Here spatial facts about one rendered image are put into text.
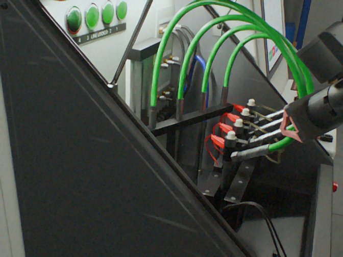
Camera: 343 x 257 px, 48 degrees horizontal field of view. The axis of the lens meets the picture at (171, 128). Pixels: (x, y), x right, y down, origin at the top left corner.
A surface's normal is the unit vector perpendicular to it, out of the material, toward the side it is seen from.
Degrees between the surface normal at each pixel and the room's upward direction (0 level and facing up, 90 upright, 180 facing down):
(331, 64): 79
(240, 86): 90
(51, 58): 90
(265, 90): 90
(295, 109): 49
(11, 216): 90
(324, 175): 0
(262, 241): 0
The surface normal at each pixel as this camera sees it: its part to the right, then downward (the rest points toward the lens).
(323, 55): -0.34, 0.20
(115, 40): 0.93, 0.21
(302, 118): 0.25, -0.27
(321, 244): 0.06, -0.90
